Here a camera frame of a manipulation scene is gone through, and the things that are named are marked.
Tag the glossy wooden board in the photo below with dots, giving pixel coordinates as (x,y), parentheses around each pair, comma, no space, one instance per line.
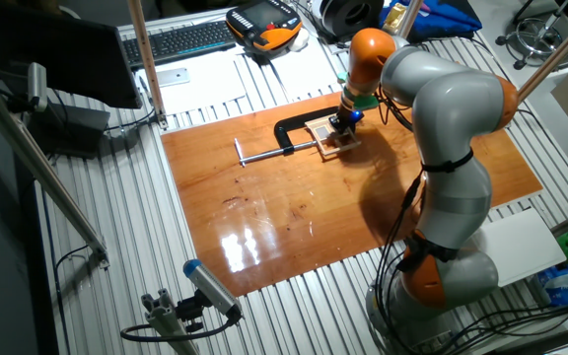
(264,212)

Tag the black filament spool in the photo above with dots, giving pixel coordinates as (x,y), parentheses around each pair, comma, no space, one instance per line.
(348,17)

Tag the blue tissue packet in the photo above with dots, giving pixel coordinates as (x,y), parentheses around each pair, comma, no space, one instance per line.
(565,286)

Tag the wooden frame post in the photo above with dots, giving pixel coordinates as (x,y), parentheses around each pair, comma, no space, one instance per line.
(146,59)
(412,17)
(565,47)

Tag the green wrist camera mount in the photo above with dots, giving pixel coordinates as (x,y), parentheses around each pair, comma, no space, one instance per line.
(365,102)

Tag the silver smartphone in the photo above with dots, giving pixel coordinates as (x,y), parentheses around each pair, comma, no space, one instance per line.
(173,77)

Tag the miniature wooden window frame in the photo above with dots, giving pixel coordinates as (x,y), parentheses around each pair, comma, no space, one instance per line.
(340,150)

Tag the yellow packet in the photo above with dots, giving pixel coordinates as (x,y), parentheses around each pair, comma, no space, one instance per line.
(395,17)

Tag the blue cloth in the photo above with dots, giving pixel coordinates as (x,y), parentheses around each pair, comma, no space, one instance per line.
(447,20)

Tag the black equipment box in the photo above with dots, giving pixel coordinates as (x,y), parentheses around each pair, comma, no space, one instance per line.
(77,128)

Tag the aluminium profile stand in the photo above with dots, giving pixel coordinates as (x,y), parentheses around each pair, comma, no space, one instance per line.
(165,320)

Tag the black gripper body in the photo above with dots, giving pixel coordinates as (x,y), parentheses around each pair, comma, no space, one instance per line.
(347,120)

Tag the grey depth camera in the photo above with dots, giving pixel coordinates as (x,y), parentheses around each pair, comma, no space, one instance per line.
(37,84)

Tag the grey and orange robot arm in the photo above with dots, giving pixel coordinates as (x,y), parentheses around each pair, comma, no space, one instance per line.
(451,98)

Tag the black computer monitor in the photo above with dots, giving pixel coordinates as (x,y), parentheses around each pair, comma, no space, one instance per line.
(67,54)

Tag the black camera bracket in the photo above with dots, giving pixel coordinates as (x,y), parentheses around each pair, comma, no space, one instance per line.
(190,310)

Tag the white flat board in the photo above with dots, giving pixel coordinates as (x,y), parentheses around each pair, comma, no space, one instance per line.
(520,246)

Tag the black computer keyboard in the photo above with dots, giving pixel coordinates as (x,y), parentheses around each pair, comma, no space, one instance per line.
(180,42)

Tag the black metal C-clamp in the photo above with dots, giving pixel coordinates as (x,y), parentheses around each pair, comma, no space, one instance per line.
(280,130)

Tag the metal stool base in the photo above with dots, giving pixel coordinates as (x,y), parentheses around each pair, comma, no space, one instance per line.
(545,34)

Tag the dark metal bar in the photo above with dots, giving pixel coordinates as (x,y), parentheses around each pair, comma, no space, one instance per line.
(550,345)

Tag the diagonal aluminium bar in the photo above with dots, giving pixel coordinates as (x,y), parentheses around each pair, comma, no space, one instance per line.
(42,167)

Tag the orange and black teach pendant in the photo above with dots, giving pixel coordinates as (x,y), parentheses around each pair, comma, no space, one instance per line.
(264,29)

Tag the silver camera with blue cap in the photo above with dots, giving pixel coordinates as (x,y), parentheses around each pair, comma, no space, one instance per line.
(210,286)

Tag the white paper sheet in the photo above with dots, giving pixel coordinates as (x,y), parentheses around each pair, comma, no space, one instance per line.
(304,69)
(210,89)

